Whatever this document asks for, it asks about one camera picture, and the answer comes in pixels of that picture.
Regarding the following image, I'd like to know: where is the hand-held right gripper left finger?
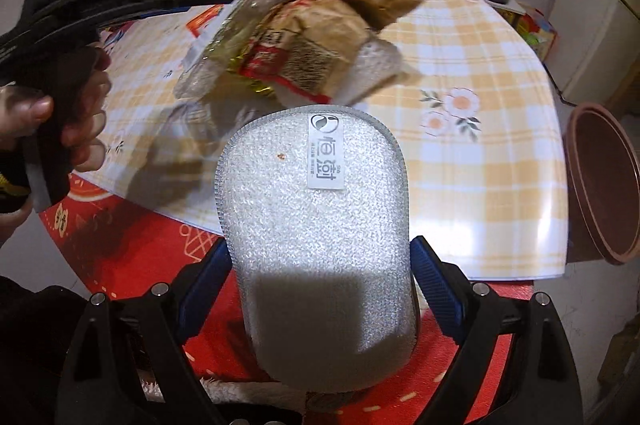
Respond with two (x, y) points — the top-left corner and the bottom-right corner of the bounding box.
(55, 238), (233, 425)

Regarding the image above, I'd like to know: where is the checked yellow tablecloth table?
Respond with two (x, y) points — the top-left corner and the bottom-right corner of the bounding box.
(37, 0), (538, 425)

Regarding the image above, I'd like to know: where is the cream refrigerator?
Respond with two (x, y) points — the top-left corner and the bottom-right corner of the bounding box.
(545, 0), (640, 106)

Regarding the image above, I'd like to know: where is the yellow plaid tablecloth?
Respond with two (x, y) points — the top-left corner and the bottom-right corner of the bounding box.
(75, 0), (571, 278)

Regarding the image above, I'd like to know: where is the person's left hand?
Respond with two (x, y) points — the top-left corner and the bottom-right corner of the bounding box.
(0, 48), (112, 176)

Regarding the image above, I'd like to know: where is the brown red-printed food packet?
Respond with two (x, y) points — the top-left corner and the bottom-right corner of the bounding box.
(227, 0), (373, 103)

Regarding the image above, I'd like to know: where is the colourful shopping bag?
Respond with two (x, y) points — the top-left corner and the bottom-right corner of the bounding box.
(505, 2), (558, 61)

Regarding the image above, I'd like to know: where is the flat red packet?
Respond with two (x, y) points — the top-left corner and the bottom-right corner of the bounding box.
(186, 4), (226, 38)

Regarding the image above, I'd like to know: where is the clear plastic wrapper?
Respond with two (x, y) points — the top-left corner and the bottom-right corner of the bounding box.
(172, 0), (313, 101)

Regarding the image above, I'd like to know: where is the brown plastic bin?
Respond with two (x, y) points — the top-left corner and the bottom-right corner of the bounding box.
(565, 102), (640, 267)

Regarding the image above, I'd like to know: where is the silver scouring sponge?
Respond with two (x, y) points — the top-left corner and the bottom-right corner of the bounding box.
(215, 104), (420, 393)

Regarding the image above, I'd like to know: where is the white foam piece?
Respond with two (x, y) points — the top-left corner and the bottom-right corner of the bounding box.
(340, 38), (417, 105)

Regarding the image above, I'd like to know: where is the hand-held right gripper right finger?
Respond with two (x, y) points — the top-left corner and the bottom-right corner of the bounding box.
(410, 234), (586, 425)

